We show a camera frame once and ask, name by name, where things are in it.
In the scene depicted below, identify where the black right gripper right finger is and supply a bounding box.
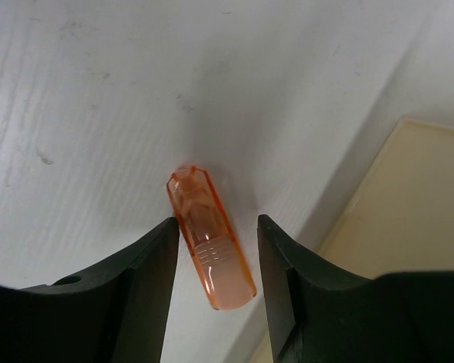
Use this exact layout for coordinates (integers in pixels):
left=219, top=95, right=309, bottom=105
left=257, top=215, right=454, bottom=362

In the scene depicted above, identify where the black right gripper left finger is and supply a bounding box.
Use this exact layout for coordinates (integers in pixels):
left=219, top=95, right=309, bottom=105
left=0, top=218, right=179, bottom=362

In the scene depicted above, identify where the orange highlighter pen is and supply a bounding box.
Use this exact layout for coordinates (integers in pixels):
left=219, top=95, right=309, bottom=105
left=166, top=166, right=257, bottom=310

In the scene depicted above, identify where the cream wooden drawer cabinet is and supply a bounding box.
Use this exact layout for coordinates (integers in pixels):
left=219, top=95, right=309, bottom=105
left=313, top=119, right=454, bottom=280

